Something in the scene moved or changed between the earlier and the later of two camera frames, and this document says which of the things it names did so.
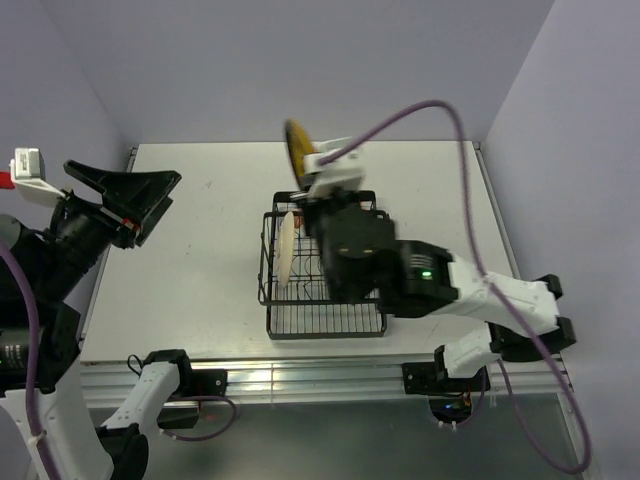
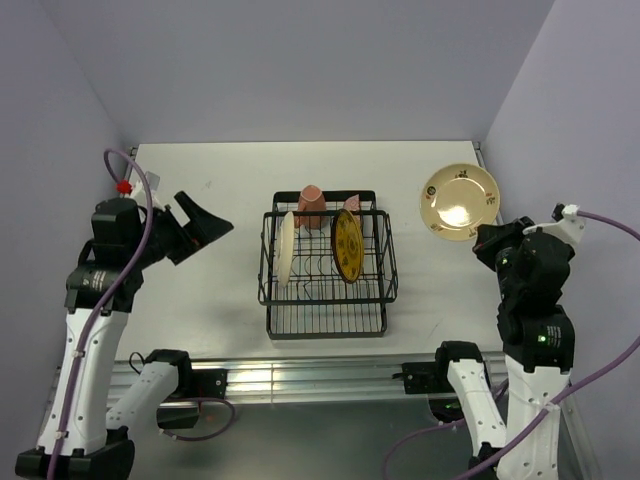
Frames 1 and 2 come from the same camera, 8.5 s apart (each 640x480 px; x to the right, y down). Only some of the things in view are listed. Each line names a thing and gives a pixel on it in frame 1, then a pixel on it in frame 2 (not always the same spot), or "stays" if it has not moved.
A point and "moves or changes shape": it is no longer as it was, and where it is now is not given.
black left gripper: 138,195 → 204,227
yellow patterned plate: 299,144 moves or changes shape
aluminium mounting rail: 104,382 stays
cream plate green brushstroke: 285,247 stays
